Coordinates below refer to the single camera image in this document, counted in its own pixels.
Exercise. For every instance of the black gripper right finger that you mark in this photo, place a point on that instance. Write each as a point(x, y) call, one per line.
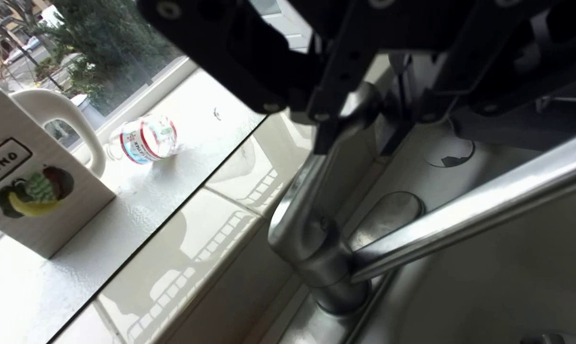
point(490, 59)

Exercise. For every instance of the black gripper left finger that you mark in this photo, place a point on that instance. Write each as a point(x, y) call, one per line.
point(235, 51)

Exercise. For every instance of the chrome sink faucet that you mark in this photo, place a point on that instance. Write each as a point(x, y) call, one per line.
point(318, 256)

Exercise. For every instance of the small red-labelled plastic bottle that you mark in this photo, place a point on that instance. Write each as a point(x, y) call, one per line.
point(147, 141)

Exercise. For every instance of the green outdoor plant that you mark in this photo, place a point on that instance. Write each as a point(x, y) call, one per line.
point(107, 51)

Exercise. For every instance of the white ceramic pitcher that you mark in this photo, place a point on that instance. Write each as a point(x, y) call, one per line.
point(77, 122)

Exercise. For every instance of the white double kitchen sink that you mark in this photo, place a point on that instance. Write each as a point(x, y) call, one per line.
point(490, 294)

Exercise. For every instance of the bottle on window sill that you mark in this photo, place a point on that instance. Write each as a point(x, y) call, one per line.
point(31, 192)

